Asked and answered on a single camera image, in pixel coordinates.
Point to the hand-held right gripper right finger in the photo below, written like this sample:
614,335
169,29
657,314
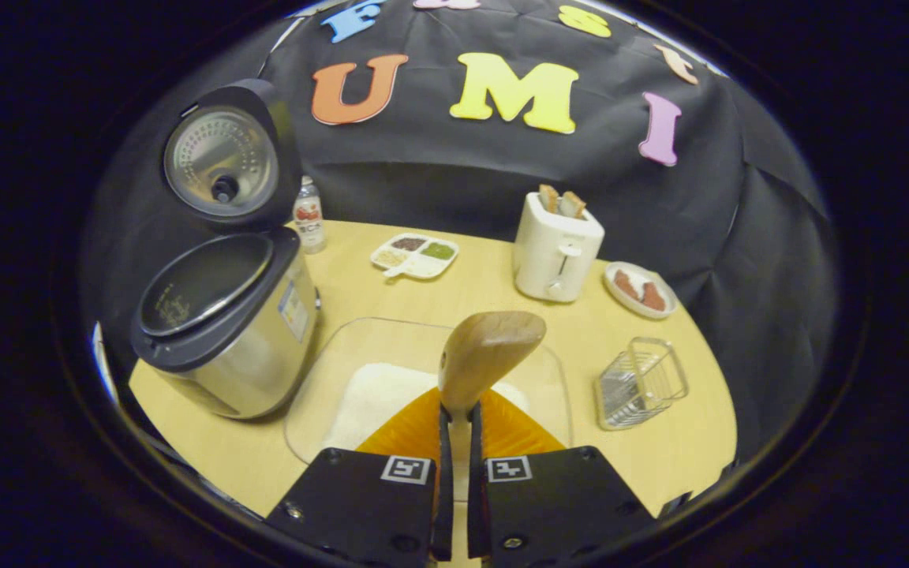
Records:
557,513

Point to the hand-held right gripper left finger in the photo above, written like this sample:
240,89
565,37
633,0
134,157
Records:
360,513

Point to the wooden spoon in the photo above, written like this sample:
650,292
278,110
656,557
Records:
486,351

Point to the silver black rice cooker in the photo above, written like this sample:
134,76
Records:
241,347

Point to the clear glass dish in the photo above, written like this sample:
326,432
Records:
320,355

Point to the brown meat piece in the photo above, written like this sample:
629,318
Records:
626,285
653,297

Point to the white divided condiment tray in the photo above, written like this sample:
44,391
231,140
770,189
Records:
423,268

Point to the white round plate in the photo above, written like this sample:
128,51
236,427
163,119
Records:
637,272

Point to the white toaster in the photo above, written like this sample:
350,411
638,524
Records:
553,252

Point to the clear plastic bottle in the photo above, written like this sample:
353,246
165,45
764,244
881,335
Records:
309,217

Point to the toast slice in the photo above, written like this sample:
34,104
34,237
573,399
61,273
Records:
573,205
548,198

